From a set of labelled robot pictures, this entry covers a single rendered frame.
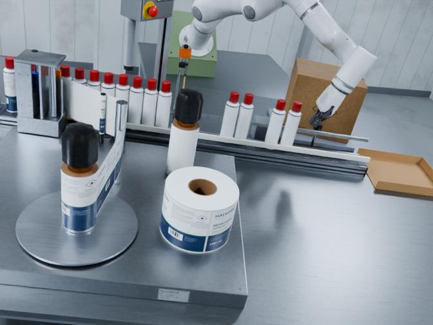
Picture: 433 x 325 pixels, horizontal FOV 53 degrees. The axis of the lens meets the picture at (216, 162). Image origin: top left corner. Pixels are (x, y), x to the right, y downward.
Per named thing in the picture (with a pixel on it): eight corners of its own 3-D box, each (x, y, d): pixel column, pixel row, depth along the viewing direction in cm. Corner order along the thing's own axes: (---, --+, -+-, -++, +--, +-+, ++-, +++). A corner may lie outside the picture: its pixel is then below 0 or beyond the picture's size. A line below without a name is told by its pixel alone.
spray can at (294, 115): (279, 151, 173) (292, 104, 162) (277, 144, 177) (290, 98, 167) (292, 153, 173) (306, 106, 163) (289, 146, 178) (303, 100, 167)
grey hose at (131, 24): (122, 69, 165) (125, 13, 154) (124, 66, 168) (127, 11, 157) (132, 71, 165) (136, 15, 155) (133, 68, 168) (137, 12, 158)
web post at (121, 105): (111, 153, 150) (113, 104, 140) (113, 147, 154) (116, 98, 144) (124, 155, 151) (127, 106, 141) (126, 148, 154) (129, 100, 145)
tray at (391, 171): (375, 189, 170) (379, 180, 168) (356, 155, 192) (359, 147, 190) (446, 198, 173) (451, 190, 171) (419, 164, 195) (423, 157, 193)
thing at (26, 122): (17, 131, 151) (12, 60, 138) (30, 115, 162) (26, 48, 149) (58, 137, 153) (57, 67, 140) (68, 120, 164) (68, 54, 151)
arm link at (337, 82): (332, 71, 163) (328, 78, 164) (339, 80, 156) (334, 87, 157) (350, 82, 165) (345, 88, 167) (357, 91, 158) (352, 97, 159)
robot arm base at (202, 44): (180, 57, 234) (187, 40, 216) (177, 24, 237) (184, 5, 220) (214, 57, 239) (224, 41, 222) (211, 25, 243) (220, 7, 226)
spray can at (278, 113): (263, 149, 171) (276, 102, 161) (262, 143, 176) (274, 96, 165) (276, 151, 172) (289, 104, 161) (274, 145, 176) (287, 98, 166)
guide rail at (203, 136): (96, 124, 163) (96, 119, 162) (96, 122, 164) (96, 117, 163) (368, 162, 174) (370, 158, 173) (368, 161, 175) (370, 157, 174)
